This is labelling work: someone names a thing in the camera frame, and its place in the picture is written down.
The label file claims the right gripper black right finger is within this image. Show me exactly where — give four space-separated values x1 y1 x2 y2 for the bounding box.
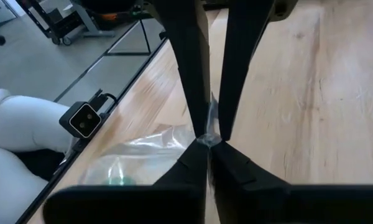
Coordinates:
210 141 292 224

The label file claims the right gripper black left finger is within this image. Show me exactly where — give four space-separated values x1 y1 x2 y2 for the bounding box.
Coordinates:
154 139 210 224

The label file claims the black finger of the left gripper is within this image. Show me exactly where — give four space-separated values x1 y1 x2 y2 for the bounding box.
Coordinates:
157 0 211 138
219 0 299 141

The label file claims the clear plastic zip bag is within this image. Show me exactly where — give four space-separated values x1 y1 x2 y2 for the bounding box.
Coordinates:
78 93 222 187

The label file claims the orange object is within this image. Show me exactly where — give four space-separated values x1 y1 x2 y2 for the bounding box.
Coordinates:
99 12 121 22

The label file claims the wooden desk with grey legs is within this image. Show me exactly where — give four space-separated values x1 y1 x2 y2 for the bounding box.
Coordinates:
70 0 116 39

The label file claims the black wheeled cart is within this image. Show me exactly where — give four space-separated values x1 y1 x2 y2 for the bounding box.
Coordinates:
17 0 83 47

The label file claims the person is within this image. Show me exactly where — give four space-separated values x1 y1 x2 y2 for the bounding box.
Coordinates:
0 71 76 224

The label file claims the small black table-edge camera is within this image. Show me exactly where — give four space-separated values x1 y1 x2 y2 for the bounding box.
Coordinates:
58 89 118 153

